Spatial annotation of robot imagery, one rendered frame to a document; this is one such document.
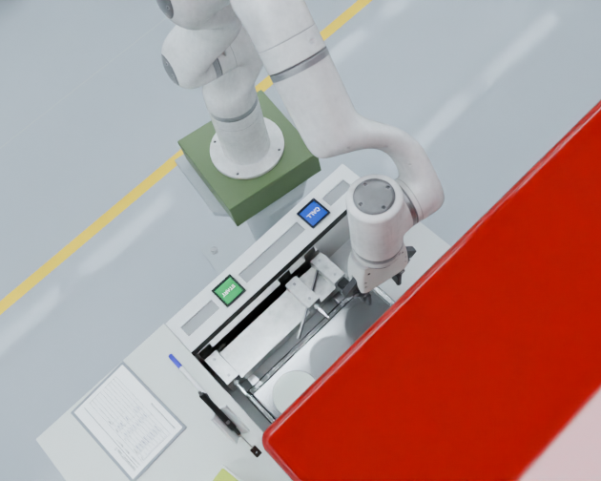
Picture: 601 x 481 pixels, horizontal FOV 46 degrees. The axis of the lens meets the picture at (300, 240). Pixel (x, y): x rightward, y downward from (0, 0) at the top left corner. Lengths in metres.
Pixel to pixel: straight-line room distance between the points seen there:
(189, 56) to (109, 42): 2.11
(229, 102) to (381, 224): 0.66
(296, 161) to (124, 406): 0.70
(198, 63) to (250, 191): 0.43
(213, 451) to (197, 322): 0.28
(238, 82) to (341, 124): 0.60
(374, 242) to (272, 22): 0.35
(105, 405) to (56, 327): 1.29
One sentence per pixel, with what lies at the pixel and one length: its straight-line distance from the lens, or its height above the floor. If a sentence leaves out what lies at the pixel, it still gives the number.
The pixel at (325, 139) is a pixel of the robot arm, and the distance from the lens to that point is 1.01.
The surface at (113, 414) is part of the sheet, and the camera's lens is 1.56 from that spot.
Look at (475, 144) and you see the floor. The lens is 2.85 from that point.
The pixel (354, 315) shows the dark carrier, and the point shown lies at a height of 0.90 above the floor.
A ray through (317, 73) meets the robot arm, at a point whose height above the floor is 1.61.
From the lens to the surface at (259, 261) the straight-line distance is 1.59.
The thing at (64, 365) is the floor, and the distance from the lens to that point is 2.77.
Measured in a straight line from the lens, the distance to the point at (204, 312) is 1.57.
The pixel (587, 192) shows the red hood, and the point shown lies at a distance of 0.64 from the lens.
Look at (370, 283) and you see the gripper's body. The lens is 1.21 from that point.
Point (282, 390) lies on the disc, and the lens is 1.54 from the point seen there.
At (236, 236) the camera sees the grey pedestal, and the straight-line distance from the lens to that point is 2.72.
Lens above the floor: 2.36
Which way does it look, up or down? 62 degrees down
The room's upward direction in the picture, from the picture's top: 18 degrees counter-clockwise
